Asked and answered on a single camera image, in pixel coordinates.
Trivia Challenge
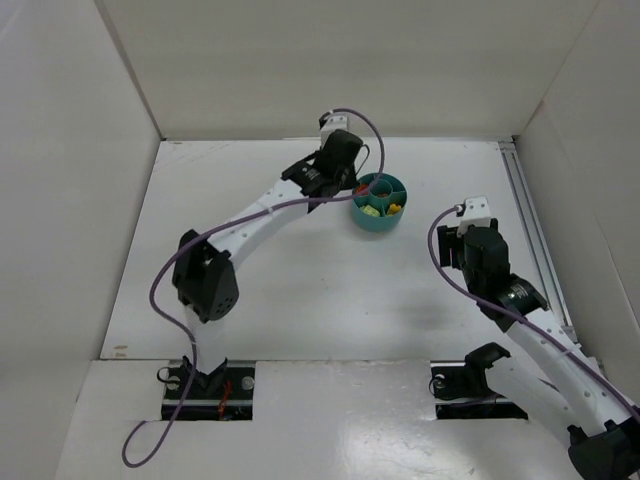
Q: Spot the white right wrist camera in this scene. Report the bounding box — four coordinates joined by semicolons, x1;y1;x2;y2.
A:
456;196;492;238

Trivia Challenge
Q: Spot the orange plastic ring disc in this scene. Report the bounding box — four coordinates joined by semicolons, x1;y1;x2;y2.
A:
354;184;369;197

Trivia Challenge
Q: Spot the light green curved lego brick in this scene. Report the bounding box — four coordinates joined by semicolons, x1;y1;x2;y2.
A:
360;205;381;217

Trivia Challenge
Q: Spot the aluminium rail at right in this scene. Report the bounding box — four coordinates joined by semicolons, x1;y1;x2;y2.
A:
498;141;580;346

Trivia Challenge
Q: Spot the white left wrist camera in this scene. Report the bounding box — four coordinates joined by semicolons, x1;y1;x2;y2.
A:
319;111;350;145

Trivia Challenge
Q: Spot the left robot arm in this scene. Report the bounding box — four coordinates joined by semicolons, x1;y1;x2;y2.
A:
171;129;365;396

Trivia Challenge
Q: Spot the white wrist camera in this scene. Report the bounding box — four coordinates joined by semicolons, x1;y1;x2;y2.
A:
319;111;350;145
456;196;492;238

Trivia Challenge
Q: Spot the teal round divided container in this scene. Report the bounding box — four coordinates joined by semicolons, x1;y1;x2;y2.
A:
350;173;408;233

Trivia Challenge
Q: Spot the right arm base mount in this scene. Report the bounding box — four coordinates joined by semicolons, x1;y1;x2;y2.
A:
428;342;529;420

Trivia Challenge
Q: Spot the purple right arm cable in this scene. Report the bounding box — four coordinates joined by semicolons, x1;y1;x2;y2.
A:
427;204;640;426

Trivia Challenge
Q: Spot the yellow lego in container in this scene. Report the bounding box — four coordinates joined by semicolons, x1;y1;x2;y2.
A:
385;203;404;216

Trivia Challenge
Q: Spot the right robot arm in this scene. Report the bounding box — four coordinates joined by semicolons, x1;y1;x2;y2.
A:
427;218;639;479

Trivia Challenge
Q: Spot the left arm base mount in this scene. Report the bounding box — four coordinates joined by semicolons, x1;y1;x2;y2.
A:
156;357;256;421

